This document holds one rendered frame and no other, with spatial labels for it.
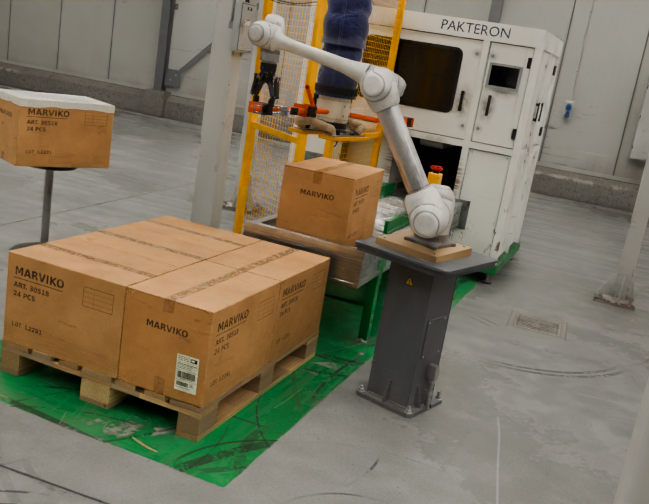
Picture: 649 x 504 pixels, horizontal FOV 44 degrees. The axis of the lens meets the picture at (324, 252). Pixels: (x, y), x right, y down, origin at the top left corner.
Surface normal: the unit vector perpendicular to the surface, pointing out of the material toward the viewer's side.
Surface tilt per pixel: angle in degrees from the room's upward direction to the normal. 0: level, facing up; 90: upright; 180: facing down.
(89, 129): 90
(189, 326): 90
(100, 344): 90
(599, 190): 90
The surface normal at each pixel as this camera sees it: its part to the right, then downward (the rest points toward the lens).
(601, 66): -0.32, 0.18
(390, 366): -0.62, 0.10
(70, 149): 0.66, 0.29
